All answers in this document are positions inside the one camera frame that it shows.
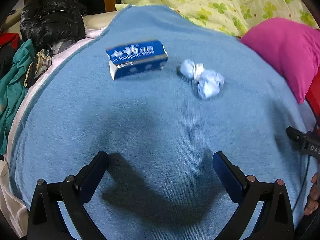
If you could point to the blue toothpaste box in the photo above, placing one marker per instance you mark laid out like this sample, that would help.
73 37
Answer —
136 57

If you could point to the blue towel blanket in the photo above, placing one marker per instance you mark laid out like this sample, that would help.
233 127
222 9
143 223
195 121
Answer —
160 135

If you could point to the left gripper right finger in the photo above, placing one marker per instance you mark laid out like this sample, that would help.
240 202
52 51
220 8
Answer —
275 220

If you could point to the black puffer jacket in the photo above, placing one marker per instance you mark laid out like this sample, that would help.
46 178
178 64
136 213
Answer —
46 22

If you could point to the green clover quilt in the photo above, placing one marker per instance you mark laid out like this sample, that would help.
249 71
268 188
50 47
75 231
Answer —
233 17

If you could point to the red garment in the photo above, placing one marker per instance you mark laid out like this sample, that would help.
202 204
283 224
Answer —
10 39

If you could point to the magenta pillow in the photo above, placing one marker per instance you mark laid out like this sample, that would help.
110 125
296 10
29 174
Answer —
291 48

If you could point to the light blue face mask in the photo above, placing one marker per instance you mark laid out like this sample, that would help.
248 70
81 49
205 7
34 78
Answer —
208 81

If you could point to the teal garment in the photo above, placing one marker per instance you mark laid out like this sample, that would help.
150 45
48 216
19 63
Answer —
13 90

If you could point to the person right hand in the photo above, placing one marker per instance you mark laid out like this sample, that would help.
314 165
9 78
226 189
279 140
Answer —
312 202

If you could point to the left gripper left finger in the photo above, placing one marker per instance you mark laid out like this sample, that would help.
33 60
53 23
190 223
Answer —
45 218

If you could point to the red paper gift bag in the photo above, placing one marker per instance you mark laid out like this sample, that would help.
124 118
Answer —
313 95

